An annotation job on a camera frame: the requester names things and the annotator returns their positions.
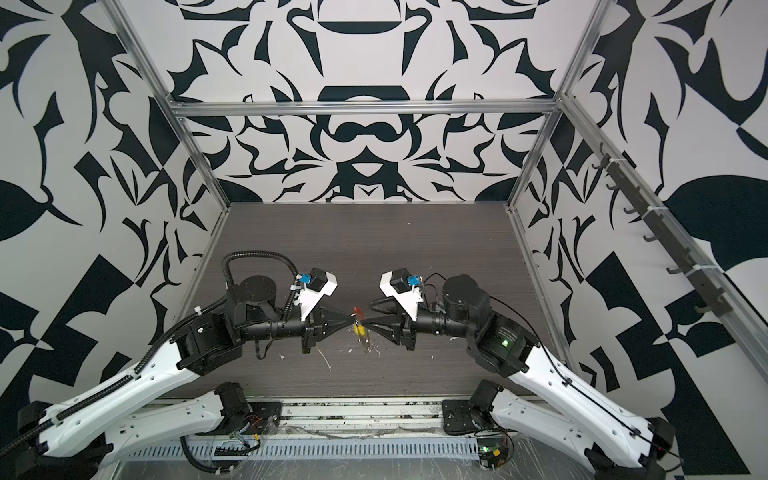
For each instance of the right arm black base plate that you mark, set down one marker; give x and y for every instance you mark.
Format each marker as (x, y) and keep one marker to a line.
(460, 418)

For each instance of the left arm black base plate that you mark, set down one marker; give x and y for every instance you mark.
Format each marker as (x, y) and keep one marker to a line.
(265, 417)

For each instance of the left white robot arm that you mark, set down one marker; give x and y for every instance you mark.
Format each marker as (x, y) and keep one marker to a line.
(75, 438)

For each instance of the grey wall hook rack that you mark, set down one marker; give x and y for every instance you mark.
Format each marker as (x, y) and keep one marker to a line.
(667, 231)

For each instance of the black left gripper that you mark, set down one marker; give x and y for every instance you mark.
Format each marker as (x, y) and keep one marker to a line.
(321, 321)

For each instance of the aluminium corner post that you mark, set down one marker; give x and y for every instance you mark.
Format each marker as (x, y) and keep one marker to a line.
(131, 41)
(584, 49)

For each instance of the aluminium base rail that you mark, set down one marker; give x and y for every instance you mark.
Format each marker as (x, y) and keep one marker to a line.
(361, 416)

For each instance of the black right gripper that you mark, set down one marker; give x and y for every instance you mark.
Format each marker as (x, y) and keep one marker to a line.
(407, 328)

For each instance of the white slotted cable duct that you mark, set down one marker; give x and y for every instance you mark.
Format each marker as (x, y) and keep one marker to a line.
(284, 449)

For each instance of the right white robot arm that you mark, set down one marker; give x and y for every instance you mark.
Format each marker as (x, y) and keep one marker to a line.
(604, 437)

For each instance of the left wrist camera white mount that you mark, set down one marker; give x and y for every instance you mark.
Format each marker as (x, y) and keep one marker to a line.
(312, 287)

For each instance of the aluminium horizontal frame bar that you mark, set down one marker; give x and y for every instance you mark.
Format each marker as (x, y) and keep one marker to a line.
(371, 107)

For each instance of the right aluminium corner post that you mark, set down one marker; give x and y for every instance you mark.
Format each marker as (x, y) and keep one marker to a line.
(584, 49)

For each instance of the green lit circuit board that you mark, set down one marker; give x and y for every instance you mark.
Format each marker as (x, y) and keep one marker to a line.
(494, 451)

